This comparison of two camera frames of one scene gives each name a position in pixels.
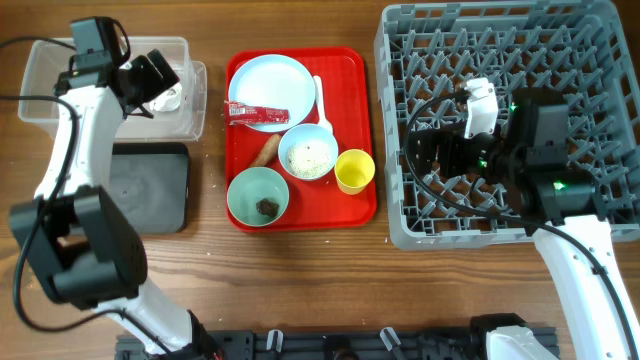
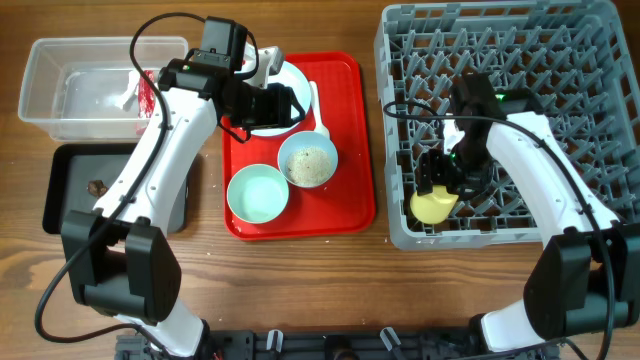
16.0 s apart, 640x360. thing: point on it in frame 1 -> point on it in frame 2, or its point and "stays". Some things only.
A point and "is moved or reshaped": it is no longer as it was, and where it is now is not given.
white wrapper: [169, 101] is moved or reshaped
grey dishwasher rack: [427, 52] stays
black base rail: [334, 343] stays
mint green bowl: [252, 185] stays
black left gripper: [144, 65] -> [279, 110]
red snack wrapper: [242, 113] is moved or reshaped
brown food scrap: [267, 207] is moved or reshaped
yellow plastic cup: [354, 169] -> [432, 208]
